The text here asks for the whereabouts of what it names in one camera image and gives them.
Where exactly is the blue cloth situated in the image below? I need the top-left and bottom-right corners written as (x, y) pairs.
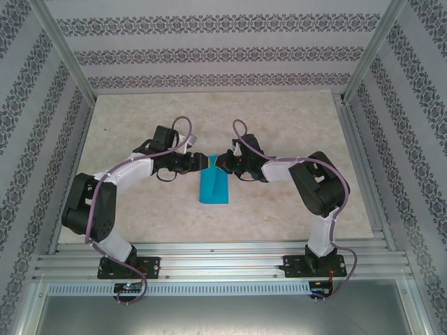
top-left (198, 153), bottom-right (230, 205)

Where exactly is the thin black left gripper cable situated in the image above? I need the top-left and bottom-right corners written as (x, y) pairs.
top-left (156, 169), bottom-right (179, 183)

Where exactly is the grey metal sheet panel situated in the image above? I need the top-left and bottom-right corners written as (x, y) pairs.
top-left (34, 295), bottom-right (418, 335)

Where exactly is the thin black right gripper cable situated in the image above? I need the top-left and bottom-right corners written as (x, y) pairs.
top-left (233, 170), bottom-right (263, 183)

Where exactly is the aluminium side rail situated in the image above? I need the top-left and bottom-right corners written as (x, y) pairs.
top-left (47, 99), bottom-right (97, 255)
top-left (333, 92), bottom-right (397, 252)

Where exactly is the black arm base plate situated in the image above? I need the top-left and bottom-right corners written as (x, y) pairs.
top-left (98, 256), bottom-right (161, 280)
top-left (283, 254), bottom-right (346, 279)

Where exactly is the aluminium frame post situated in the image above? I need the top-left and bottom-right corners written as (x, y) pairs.
top-left (342, 0), bottom-right (409, 105)
top-left (30, 0), bottom-right (98, 105)

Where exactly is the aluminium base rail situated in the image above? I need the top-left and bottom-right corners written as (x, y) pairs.
top-left (33, 242), bottom-right (415, 282)

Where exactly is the slotted cable duct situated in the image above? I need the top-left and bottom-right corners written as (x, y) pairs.
top-left (47, 281), bottom-right (332, 297)

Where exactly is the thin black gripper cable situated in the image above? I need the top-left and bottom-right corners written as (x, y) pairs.
top-left (233, 170), bottom-right (263, 183)
top-left (156, 169), bottom-right (179, 183)

